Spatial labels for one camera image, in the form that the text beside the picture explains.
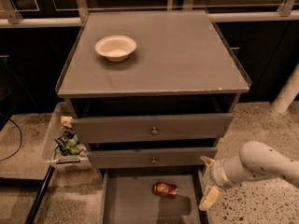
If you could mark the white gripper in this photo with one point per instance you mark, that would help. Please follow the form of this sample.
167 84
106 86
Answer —
217 173

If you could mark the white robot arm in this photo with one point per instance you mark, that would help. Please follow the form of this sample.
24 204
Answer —
254 161

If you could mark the grey middle drawer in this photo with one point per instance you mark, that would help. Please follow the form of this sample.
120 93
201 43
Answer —
150 157

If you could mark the grey drawer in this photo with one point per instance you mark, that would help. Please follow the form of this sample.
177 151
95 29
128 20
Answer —
128 196
151 128
150 157

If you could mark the grey top drawer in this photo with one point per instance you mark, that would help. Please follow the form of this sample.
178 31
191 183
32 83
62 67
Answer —
151 128

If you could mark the grey bottom drawer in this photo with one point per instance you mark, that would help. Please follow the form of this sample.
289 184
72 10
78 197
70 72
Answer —
128 196

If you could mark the grey drawer cabinet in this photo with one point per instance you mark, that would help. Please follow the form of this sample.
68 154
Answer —
180 66

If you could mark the white pillar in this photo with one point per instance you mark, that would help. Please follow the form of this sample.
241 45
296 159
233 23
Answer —
288 93

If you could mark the clear plastic bin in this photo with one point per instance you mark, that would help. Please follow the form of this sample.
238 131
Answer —
51 154

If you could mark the green snack bag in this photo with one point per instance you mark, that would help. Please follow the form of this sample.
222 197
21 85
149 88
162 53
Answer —
69 144

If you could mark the tan crumpled wrapper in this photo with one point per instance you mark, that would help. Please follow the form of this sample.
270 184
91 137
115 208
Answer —
66 122

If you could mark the white paper bowl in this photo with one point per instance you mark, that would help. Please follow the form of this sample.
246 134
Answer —
115 48

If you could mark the metal railing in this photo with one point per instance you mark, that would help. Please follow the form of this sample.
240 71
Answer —
46 13

